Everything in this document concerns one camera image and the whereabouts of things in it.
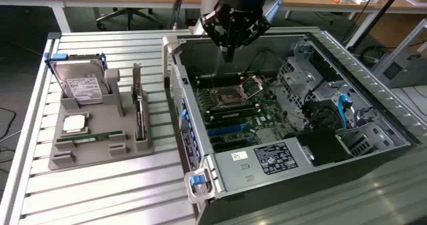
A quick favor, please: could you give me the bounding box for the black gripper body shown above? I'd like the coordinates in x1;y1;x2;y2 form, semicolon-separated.
213;0;268;48

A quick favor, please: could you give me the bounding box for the graphics card with metal bracket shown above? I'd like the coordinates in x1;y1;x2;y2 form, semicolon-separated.
130;62;149;141

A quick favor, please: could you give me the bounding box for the wooden desk with clutter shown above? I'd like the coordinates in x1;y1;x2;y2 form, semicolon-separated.
276;0;427;48

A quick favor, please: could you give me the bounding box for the metal disk bay cage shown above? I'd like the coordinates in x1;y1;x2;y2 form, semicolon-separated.
276;38;344;106

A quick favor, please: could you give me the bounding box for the thin socket locking lever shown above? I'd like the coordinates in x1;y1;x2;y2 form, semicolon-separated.
208;69;217;97

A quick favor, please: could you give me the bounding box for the metal socket cover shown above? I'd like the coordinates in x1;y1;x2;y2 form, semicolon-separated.
235;74;267;101

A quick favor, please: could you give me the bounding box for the black office chair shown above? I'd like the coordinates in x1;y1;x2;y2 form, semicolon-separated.
94;7;164;31

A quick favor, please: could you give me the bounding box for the CPU socket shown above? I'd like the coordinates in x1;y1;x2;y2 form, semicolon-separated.
214;87;249;108

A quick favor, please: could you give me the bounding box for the green motherboard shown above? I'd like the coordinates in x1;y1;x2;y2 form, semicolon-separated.
192;69;301;153

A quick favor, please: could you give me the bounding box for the black installed RAM stick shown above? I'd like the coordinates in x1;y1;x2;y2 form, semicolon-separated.
208;107;261;122

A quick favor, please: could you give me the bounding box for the black tripod pole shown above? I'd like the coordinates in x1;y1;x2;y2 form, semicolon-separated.
345;0;409;53

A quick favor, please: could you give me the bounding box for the blue expansion slot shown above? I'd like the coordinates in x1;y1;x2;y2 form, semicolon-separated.
206;124;247;136

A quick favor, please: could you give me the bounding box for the hard disk in blue caddy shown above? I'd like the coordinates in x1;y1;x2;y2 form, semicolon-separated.
42;52;110;105

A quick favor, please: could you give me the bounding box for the silver chipset heatsink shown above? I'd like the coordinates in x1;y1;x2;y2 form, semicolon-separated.
255;128;277;143

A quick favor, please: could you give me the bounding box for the grey computer tower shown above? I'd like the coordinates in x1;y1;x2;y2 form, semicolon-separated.
369;18;427;90

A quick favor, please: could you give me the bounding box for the black plastic shroud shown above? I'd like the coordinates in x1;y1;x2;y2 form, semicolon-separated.
283;128;355;167

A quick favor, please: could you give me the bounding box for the grey plastic parts rack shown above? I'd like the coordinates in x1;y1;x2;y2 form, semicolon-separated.
48;68;154;171

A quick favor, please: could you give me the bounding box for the green RAM stick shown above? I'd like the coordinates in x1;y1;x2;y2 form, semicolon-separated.
56;131;124;144

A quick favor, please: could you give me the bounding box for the silver CPU chip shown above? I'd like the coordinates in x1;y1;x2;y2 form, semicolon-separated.
62;114;88;134

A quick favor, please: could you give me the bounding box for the grey power supply unit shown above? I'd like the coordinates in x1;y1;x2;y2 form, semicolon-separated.
212;137;316;193

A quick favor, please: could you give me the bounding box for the black open PC case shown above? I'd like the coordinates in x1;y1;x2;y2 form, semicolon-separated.
161;30;421;225

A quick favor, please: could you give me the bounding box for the black hanging cable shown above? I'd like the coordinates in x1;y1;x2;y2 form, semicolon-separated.
169;0;188;32

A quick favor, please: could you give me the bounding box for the blue SATA wire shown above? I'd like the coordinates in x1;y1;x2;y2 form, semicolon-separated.
336;93;353;131

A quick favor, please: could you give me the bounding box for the grey metal drive bracket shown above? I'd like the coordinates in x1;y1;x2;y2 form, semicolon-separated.
335;121;396;158

